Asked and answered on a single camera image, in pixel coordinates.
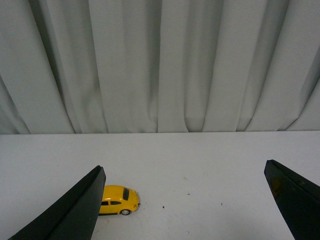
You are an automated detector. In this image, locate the yellow beetle toy car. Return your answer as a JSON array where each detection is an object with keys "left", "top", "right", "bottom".
[{"left": 99, "top": 185, "right": 140, "bottom": 216}]

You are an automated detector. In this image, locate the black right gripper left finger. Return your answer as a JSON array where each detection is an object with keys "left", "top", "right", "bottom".
[{"left": 10, "top": 165, "right": 106, "bottom": 240}]

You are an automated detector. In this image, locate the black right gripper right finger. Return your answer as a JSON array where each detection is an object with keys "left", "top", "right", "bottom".
[{"left": 264, "top": 159, "right": 320, "bottom": 240}]

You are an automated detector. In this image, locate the white pleated curtain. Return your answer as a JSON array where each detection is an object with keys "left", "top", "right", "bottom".
[{"left": 0, "top": 0, "right": 320, "bottom": 134}]

